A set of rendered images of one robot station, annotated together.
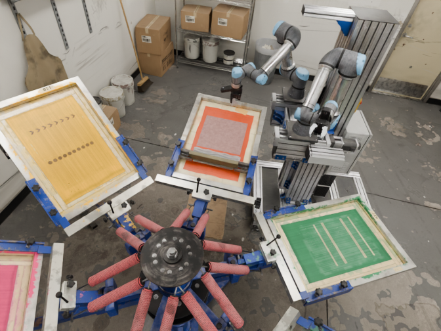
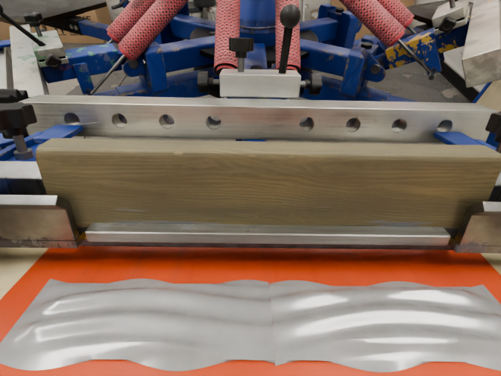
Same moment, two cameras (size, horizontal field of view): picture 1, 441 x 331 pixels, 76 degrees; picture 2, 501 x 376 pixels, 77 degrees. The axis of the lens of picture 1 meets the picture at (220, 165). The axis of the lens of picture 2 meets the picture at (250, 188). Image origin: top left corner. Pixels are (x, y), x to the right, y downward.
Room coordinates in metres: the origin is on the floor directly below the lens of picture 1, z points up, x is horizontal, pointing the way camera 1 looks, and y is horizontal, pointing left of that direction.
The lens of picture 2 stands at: (1.59, 0.01, 1.33)
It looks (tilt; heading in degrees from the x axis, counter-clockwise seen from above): 43 degrees down; 170
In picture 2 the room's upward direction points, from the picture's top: 2 degrees clockwise
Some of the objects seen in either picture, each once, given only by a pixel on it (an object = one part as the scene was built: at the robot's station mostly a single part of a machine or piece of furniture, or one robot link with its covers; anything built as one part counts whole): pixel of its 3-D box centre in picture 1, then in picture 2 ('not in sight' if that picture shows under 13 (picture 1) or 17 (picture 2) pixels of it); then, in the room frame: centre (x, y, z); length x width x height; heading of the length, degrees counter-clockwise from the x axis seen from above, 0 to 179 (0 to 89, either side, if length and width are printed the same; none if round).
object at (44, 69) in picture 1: (42, 69); not in sight; (2.46, 1.87, 1.06); 0.53 x 0.07 x 1.05; 171
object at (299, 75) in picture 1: (300, 77); not in sight; (2.22, -0.58, 1.42); 0.13 x 0.12 x 0.14; 43
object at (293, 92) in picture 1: (296, 89); not in sight; (2.22, -0.59, 1.31); 0.15 x 0.15 x 0.10
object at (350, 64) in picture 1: (338, 92); not in sight; (1.67, -0.71, 1.63); 0.15 x 0.12 x 0.55; 66
